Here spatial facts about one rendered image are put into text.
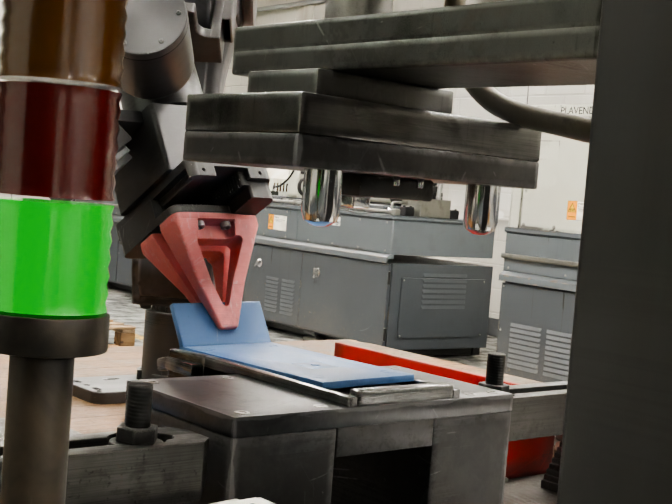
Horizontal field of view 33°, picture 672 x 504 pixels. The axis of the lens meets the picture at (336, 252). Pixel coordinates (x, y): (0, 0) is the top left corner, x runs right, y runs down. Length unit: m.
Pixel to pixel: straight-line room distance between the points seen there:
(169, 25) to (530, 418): 0.34
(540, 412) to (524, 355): 5.88
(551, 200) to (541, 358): 0.90
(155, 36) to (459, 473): 0.32
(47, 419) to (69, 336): 0.03
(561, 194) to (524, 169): 5.84
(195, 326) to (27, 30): 0.41
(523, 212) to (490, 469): 6.04
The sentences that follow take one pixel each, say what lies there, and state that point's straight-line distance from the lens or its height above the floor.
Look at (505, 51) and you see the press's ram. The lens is 0.50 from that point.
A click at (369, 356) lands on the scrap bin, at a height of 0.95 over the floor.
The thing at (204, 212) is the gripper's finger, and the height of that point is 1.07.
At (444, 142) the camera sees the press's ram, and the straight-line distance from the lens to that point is 0.61.
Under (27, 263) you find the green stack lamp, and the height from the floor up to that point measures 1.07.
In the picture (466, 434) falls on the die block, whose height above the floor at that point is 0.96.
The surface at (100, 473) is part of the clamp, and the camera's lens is 0.51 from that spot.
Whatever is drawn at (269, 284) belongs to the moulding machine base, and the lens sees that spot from 8.63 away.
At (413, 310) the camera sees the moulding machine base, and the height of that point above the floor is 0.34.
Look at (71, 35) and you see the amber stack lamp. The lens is 0.35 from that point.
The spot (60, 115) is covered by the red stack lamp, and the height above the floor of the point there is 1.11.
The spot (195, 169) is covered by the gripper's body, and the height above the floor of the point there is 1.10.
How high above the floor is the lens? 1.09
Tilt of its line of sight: 3 degrees down
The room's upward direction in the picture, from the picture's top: 5 degrees clockwise
